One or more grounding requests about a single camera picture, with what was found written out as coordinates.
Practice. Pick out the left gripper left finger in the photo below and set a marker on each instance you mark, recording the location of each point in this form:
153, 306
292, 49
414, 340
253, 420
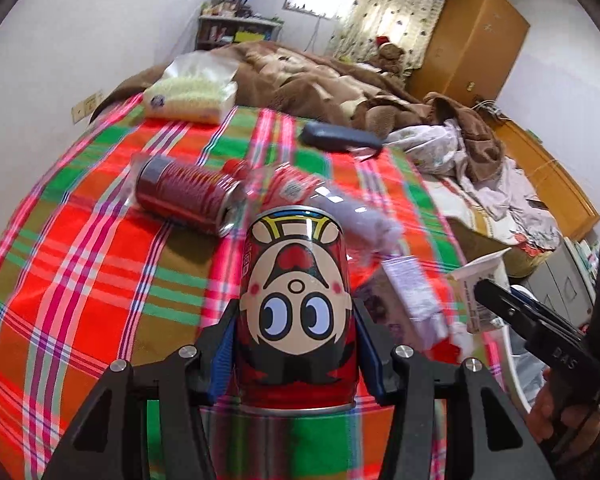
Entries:
215, 358

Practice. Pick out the brown teddy bear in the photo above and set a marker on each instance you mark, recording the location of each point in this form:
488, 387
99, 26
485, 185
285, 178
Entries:
388, 57

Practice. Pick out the person right hand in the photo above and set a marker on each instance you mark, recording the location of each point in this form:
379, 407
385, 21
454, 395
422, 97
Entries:
580, 418

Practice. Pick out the plaid red green bedcover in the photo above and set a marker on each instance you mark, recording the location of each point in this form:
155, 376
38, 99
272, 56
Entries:
86, 279

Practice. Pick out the purple white milk carton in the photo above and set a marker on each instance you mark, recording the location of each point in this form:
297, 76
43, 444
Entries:
399, 297

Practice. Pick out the grey drawer nightstand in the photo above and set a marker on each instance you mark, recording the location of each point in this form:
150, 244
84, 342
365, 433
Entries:
563, 285

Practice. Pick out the pale floral quilt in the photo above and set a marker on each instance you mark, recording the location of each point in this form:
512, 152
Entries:
505, 208

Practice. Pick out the brown blanket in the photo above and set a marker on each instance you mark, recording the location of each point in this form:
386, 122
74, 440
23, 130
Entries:
344, 94

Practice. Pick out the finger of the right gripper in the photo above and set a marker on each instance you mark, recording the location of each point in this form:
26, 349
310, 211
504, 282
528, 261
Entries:
515, 308

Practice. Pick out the wooden wardrobe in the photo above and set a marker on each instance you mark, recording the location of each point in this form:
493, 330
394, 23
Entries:
472, 50

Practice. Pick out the patterned curtain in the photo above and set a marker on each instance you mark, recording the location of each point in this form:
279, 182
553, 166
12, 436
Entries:
408, 24

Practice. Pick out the tissue pack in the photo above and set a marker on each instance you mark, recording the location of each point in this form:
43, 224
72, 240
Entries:
196, 87

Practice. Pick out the dark red drink can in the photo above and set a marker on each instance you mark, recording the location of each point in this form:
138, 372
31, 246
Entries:
188, 194

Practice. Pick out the wall shelf with items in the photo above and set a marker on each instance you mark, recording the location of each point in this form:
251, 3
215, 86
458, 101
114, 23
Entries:
223, 22

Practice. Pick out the clear cola bottle red label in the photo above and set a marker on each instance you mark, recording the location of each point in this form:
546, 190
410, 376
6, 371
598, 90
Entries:
365, 227

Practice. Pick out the red cartoon drink can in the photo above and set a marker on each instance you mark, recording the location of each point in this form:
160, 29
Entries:
295, 338

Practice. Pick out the wooden headboard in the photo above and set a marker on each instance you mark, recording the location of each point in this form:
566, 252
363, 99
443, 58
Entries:
574, 212

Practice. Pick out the white trash bin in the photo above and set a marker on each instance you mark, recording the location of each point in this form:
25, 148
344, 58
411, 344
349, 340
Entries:
522, 372

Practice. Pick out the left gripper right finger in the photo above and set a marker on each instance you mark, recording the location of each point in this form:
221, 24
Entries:
375, 345

